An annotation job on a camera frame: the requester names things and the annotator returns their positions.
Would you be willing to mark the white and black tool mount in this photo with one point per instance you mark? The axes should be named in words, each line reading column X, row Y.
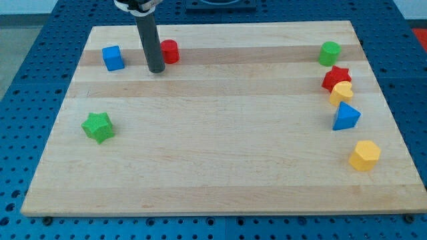
column 137, row 8

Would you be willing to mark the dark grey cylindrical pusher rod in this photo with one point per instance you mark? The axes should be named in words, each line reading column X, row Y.
column 149, row 37

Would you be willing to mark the red cylinder block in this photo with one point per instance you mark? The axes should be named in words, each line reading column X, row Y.
column 170, row 51

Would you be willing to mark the blue cube block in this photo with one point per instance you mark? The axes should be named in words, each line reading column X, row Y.
column 112, row 58

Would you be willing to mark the green star block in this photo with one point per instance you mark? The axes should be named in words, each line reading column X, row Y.
column 98, row 126

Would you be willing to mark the light wooden board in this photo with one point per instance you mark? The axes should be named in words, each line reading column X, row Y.
column 240, row 125

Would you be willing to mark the green cylinder block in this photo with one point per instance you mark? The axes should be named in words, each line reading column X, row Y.
column 329, row 53

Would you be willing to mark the red star block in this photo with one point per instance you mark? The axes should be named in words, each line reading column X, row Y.
column 334, row 76

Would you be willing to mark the yellow heart block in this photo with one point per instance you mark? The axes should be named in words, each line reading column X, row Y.
column 341, row 91

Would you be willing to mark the blue triangle block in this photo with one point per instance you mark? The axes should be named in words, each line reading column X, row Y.
column 346, row 117

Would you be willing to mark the yellow hexagon block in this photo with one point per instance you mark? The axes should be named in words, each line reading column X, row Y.
column 365, row 155

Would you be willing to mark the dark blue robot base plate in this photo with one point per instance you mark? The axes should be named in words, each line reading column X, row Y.
column 219, row 5

